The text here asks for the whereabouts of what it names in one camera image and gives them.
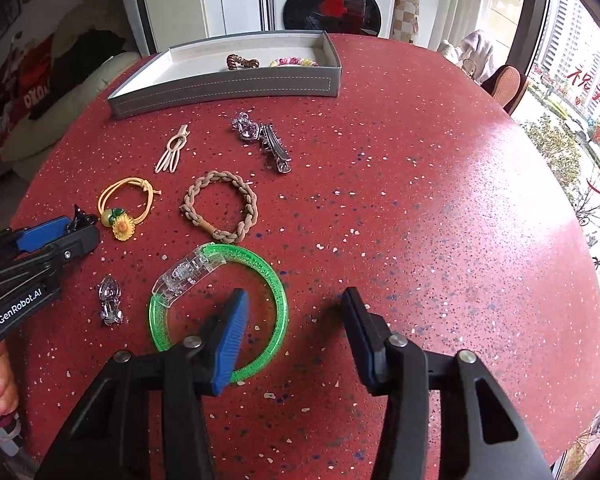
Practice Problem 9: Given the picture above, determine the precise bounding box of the pink heart hair clip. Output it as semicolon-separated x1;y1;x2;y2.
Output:
97;274;125;327

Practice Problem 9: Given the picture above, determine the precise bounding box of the beige braided hair tie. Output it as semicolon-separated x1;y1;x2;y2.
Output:
181;170;258;245

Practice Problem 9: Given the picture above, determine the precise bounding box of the grey jewelry tray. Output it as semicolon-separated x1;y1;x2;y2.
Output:
107;30;342;121

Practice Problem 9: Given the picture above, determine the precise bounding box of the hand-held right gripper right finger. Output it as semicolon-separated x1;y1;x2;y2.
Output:
339;287;556;480

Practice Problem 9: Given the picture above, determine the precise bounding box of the person's left hand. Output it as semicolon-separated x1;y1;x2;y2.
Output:
0;349;21;433

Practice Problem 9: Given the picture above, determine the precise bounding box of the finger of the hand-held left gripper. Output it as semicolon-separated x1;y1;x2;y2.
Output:
0;216;73;261
0;225;101;306

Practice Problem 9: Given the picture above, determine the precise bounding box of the brown chair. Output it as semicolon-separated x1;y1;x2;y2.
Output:
481;64;530;114

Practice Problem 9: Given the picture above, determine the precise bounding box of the white curtain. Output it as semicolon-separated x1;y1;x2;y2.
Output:
429;0;499;52

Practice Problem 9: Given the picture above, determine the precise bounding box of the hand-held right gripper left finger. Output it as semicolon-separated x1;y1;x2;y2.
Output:
40;288;251;480

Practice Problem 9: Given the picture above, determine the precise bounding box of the multicoloured spiral hair tie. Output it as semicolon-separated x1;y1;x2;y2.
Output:
269;56;320;69

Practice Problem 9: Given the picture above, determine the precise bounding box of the yellow sunflower hair tie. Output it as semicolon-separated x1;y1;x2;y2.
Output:
97;175;162;242

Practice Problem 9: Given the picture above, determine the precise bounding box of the beige metal hair clip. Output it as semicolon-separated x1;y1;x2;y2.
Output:
154;124;191;175

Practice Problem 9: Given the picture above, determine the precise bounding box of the cream sofa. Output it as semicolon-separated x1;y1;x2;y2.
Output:
10;20;142;186

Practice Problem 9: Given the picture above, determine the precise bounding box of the green translucent bangle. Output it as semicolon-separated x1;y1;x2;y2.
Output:
149;242;289;385

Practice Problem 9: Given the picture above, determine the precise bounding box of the brown spiral hair tie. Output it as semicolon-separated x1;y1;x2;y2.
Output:
226;53;261;71

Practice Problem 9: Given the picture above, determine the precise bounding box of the dark red clothing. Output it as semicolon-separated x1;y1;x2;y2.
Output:
0;30;127;161

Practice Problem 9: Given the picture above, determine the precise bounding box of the silver rhinestone hair clip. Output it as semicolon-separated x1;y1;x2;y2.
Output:
231;112;293;175

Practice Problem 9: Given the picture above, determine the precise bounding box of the red window decal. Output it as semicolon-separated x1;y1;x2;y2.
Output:
564;62;600;161

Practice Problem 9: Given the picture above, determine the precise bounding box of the black claw hair clip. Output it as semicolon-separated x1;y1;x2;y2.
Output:
66;205;99;234

